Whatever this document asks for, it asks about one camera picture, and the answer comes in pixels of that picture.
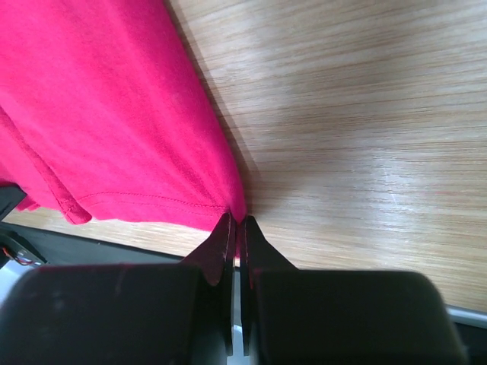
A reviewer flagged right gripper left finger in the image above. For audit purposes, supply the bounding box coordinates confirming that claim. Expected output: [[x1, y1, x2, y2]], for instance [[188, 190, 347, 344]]
[[1, 214, 236, 364]]

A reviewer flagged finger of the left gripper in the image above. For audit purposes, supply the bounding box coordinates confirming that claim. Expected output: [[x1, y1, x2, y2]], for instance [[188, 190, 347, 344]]
[[0, 186, 27, 221]]

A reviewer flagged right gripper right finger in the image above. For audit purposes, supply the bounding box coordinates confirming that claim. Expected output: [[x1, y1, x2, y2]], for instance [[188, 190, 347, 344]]
[[237, 217, 468, 364]]

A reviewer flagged red t shirt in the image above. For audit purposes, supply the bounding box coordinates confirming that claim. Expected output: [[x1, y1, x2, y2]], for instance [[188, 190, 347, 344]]
[[1, 1, 247, 230]]

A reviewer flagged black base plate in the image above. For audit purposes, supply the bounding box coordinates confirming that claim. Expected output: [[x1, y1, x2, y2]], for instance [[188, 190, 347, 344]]
[[1, 223, 182, 266]]

